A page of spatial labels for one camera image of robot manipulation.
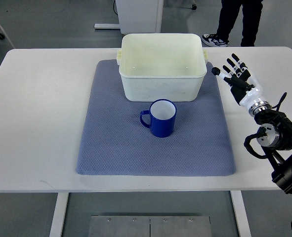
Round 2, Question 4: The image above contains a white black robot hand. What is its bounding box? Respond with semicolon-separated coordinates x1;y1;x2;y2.
211;53;272;117

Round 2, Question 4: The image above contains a blue mug white inside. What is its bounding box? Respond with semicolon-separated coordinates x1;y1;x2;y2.
140;99;177;138

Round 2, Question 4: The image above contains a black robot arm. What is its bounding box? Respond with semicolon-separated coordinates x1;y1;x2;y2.
244;93;292;194

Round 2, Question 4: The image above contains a white plastic box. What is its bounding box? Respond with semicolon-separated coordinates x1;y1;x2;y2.
117;33;207;102

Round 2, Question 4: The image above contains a person in dark trousers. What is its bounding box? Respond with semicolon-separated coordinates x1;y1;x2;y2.
202;0;263;47

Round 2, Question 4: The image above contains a white cabinet on stand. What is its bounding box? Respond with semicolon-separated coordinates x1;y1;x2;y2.
94;0;164;35

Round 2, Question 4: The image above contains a blue quilted mat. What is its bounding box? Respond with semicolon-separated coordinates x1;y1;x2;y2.
76;60;236;177

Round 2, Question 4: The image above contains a metal floor plate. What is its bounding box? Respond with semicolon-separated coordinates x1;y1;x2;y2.
88;216;212;237

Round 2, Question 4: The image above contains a white table frame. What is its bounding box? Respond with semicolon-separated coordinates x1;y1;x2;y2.
49;191;251;237

